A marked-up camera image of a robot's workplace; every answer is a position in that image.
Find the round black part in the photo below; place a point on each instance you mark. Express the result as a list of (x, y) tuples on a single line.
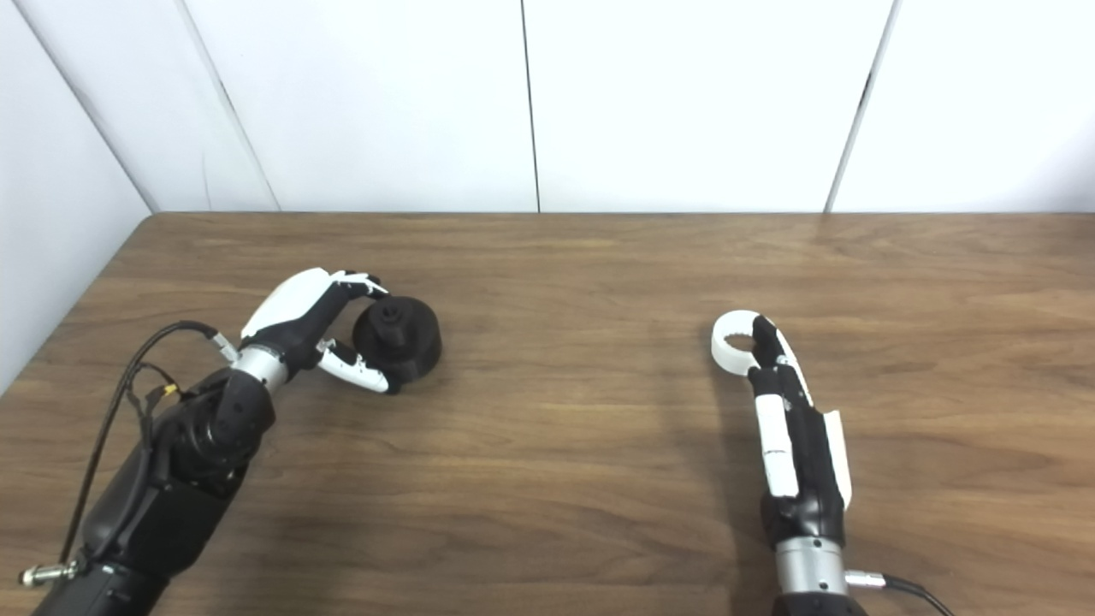
[(402, 342)]

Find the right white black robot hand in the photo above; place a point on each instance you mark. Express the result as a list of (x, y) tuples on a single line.
[(808, 479)]

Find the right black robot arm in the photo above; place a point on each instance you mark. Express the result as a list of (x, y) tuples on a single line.
[(813, 573)]

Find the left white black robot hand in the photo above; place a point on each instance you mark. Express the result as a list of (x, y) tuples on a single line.
[(295, 312)]

